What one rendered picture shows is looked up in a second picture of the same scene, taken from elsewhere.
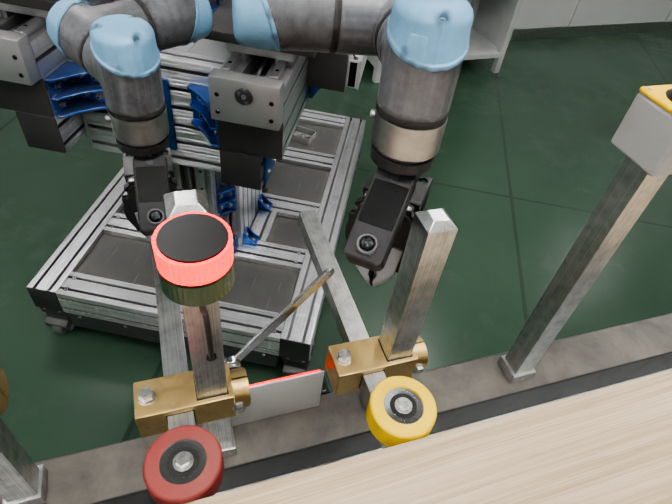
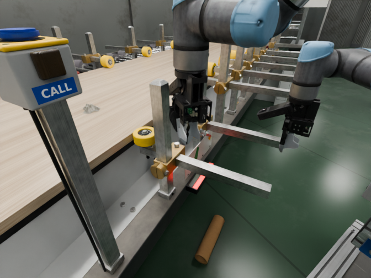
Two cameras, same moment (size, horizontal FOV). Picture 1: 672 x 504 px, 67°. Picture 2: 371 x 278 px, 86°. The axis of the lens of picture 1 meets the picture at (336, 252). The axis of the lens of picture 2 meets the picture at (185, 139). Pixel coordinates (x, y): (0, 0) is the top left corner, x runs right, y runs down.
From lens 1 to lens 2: 93 cm
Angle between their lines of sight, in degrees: 95
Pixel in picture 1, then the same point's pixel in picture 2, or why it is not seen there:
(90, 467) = (214, 138)
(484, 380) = (127, 240)
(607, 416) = not seen: hidden behind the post
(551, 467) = (89, 144)
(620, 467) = not seen: hidden behind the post
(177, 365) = (212, 123)
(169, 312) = (233, 128)
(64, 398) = (296, 230)
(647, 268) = not seen: outside the picture
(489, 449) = (112, 138)
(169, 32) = (360, 72)
